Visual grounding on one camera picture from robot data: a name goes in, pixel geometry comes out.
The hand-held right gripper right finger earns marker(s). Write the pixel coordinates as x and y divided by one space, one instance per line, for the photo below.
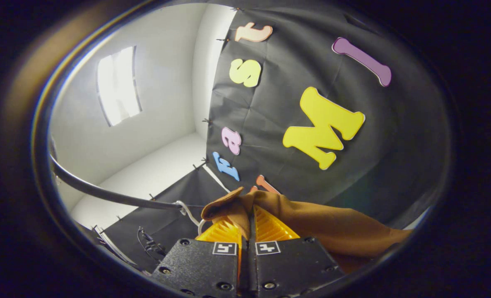
287 265

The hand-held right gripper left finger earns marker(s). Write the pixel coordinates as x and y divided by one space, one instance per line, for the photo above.
200 265

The brown collared shirt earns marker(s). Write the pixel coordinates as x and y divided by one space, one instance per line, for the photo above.
332 227

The white clothes hanger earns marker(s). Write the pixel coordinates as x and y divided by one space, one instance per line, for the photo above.
191 216

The black clothes rack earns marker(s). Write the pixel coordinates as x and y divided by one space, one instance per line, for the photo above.
104 193

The ceiling light panel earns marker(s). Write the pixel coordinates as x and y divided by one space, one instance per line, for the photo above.
119 87

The black backdrop cloth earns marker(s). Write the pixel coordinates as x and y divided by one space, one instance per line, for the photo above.
295 49

